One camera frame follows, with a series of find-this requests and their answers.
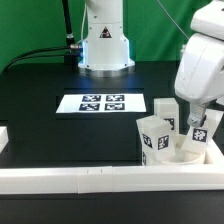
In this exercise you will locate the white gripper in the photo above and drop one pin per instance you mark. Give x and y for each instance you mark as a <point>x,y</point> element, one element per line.
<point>200,76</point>

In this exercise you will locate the white round stool seat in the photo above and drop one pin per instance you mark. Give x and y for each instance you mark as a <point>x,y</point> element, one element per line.
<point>180,158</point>

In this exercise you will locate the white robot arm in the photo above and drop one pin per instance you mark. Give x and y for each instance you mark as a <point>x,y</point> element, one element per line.
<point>106,49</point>

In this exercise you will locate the white marker tag sheet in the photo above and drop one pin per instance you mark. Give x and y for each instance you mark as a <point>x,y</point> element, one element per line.
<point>102,103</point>

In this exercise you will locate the white front fence bar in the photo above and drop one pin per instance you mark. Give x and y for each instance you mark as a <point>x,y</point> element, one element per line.
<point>110,179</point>

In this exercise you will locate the white left fence bar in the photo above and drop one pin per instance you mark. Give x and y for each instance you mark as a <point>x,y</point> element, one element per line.
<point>3,137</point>

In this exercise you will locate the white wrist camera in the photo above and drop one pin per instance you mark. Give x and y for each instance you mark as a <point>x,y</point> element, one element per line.
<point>209,20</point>

